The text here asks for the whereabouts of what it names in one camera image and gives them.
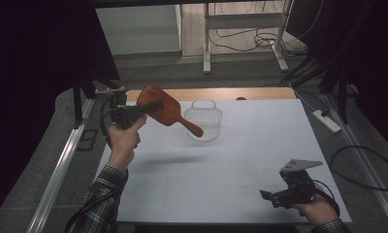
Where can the white metal desk frame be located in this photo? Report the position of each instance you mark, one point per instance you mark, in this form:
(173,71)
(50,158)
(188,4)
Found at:
(243,20)

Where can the aluminium floor rail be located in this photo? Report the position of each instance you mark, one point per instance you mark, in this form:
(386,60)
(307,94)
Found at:
(58,174)
(363,155)

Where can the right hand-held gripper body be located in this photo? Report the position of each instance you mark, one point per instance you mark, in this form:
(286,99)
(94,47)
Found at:
(297,184)

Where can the small dark object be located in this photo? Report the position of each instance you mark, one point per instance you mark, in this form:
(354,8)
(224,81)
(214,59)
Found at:
(241,98)

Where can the wooden paddle hairbrush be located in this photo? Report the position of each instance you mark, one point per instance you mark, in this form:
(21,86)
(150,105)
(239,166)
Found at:
(164,108)

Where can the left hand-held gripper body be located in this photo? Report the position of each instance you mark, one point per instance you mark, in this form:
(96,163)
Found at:
(125,113)

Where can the white cabinet panel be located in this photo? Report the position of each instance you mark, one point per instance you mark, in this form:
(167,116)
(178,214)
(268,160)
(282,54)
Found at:
(138,29)

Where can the white power strip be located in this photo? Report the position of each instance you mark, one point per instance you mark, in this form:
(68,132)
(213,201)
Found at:
(326,121)

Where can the person's left hand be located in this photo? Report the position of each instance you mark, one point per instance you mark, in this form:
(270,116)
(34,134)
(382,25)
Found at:
(125,142)

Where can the black curtain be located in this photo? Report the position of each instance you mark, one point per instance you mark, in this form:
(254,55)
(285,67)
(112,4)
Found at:
(366,48)
(37,64)

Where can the white plastic basket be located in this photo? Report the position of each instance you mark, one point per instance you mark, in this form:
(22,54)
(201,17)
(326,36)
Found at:
(203,121)

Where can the black metal stand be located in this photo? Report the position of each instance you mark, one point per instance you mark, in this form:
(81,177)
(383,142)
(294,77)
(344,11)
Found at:
(77,103)
(343,97)

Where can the person's right hand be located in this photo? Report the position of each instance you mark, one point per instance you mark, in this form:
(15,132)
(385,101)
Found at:
(316,208)

